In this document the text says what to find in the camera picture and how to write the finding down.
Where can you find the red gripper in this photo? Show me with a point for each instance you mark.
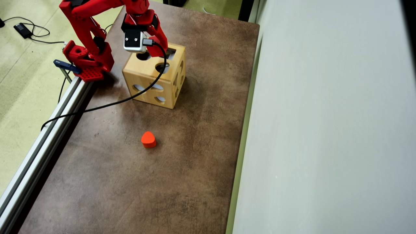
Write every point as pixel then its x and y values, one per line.
pixel 160 41

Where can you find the red robot arm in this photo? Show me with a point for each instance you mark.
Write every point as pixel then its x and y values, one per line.
pixel 81 27

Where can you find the wooden shape sorter box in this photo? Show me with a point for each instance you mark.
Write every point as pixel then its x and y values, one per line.
pixel 146 76

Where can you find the black object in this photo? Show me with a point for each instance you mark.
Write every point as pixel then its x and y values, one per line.
pixel 175 2

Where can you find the blue clamp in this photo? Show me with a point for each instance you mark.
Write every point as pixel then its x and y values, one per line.
pixel 66 66

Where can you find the orange rounded triangle block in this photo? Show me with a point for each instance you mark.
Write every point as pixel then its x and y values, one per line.
pixel 148 139

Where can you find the brown table mat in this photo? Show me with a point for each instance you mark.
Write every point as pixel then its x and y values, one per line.
pixel 162 178

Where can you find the black power adapter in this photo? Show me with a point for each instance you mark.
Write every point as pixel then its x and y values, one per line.
pixel 22 30

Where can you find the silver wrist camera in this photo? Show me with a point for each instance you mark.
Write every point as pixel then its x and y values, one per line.
pixel 133 40

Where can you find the dark post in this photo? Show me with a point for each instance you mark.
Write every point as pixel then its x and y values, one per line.
pixel 246 9

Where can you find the aluminium profile rail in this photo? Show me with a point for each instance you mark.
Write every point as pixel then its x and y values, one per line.
pixel 42 149

